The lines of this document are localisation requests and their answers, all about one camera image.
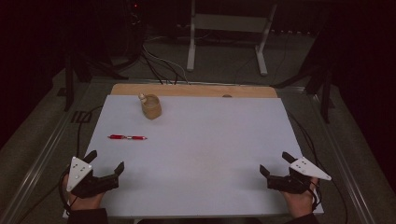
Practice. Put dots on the black tripod stand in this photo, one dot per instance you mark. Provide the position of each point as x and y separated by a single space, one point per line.
69 84
325 99

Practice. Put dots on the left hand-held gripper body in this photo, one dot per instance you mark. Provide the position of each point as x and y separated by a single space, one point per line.
79 172

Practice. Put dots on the white table sheet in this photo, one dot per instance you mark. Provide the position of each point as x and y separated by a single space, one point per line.
202 146

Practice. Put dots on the white metal stand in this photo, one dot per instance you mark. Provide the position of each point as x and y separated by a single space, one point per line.
230 23

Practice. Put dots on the aluminium frame rail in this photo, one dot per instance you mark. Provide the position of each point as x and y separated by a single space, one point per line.
342 155
46 155

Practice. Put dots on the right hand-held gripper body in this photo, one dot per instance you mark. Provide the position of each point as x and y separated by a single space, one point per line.
306 169

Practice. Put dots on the wooden cup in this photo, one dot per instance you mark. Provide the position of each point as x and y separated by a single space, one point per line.
152 109

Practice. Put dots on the person's right hand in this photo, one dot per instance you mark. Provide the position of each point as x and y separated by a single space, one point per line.
300 203

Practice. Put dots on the small white object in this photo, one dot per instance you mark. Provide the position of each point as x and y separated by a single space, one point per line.
142 97

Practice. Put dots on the dark equipment rack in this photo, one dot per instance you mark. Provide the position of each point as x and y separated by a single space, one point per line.
135 18

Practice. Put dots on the person's left hand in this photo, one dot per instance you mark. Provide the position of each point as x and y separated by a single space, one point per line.
84 203

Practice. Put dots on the red pen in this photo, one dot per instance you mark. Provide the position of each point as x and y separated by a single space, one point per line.
118 137

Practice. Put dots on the wooden table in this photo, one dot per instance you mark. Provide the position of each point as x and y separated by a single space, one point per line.
186 90

